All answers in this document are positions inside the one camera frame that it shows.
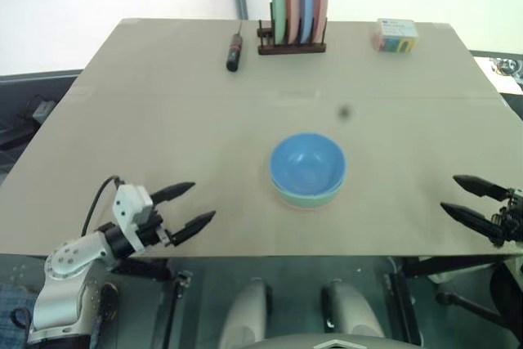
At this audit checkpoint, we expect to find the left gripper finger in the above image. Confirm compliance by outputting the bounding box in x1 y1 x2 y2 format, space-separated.
151 181 197 206
168 210 217 248

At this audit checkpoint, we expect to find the grey robot torso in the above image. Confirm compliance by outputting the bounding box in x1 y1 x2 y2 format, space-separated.
261 333 412 349

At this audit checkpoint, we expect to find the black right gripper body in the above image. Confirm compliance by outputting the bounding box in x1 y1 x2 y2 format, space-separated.
492 187 523 244

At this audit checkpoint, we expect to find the dark wooden plate rack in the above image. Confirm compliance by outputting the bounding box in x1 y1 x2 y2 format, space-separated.
256 0 329 56

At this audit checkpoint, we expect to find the salmon pink plate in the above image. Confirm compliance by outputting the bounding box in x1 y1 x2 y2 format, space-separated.
283 0 302 45

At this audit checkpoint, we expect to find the small grey box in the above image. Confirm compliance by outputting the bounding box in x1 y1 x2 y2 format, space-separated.
34 101 55 119

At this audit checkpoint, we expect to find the blue bowl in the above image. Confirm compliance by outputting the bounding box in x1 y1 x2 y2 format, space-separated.
268 132 348 198

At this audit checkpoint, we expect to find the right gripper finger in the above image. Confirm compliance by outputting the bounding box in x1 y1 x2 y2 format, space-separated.
452 174 511 203
440 201 507 248

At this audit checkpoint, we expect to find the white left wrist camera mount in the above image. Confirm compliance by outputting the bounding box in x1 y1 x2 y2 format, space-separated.
112 184 154 253

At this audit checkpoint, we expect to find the green bowl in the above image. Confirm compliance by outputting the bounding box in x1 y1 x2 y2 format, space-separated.
269 168 349 208

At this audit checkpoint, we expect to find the black table leg strut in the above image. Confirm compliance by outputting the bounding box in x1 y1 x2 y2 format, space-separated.
169 270 194 344
382 271 422 344

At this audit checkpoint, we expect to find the green plate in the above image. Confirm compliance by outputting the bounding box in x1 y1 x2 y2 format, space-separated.
270 0 287 46

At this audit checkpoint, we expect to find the blue plate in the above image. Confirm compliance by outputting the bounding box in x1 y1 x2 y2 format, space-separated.
297 0 316 45

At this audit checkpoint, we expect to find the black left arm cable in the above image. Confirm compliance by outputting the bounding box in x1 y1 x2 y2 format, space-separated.
80 176 126 236

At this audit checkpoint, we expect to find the black chair base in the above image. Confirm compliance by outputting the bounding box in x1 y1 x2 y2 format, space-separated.
434 258 523 332

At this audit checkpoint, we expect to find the clear box of coloured items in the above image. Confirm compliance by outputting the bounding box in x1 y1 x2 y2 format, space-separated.
369 17 420 56

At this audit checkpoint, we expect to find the black table frame bar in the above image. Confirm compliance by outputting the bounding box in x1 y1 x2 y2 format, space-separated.
402 256 514 281

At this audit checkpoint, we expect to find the black cylinder with red band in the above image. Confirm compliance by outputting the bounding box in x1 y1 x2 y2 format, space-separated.
226 20 245 74

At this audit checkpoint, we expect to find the grey rounded robot leg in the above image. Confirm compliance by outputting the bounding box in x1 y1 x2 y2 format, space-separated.
321 280 386 349
217 278 274 349

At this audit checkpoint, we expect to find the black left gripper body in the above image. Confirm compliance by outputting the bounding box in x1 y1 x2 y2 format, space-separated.
136 201 172 250

